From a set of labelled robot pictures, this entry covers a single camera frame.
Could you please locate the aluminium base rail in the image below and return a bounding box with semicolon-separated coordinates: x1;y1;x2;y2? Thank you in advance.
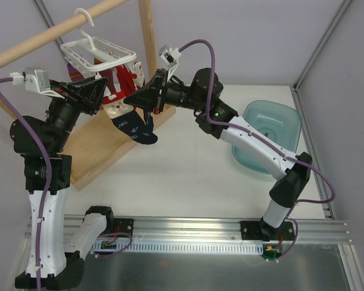
24;213;351;246

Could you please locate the red sock front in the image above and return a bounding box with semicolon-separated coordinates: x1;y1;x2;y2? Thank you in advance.
100;65;137;105

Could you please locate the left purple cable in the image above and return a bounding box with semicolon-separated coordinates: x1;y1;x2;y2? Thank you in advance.
0;77;52;291

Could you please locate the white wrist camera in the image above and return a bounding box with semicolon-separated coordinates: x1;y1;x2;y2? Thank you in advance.
158;45;181;81
10;67;64;99

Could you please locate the navy santa sock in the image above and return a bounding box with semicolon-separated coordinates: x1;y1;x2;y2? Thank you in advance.
131;61;145;90
102;98;158;145

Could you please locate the white slotted cable duct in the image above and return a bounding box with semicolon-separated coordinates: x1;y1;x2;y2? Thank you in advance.
90;238;263;255

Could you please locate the green connector board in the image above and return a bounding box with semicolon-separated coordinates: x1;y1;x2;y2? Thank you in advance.
261;246;282;263

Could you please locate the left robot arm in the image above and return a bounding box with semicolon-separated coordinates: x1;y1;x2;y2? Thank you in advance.
10;77;115;290

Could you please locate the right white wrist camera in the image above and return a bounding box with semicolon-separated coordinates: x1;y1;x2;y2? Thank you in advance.
158;45;181;81

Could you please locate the teal plastic basin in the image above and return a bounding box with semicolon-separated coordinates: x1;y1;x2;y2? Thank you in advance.
230;101;303;174

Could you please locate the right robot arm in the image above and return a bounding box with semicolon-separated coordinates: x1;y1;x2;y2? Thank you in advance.
125;68;312;241

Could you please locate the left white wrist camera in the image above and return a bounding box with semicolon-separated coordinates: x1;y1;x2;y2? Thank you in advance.
10;67;64;99

